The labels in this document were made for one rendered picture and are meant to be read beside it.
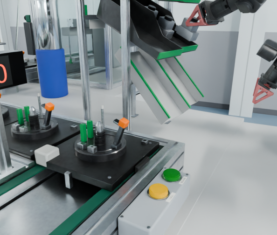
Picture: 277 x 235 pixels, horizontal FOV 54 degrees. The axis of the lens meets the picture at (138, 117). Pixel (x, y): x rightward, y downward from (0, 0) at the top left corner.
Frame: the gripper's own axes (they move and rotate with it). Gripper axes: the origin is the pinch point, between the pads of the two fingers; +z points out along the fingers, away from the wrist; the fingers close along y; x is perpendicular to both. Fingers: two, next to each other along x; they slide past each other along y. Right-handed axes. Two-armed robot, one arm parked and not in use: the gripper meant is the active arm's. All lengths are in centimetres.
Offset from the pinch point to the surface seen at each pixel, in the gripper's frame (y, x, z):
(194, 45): -2.2, 7.0, 2.9
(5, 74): 63, 7, 9
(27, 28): -6, -50, 115
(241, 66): -269, 11, 96
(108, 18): 23.2, -8.0, 14.5
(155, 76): 9.9, 13.1, 14.2
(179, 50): 11.9, 8.8, 0.4
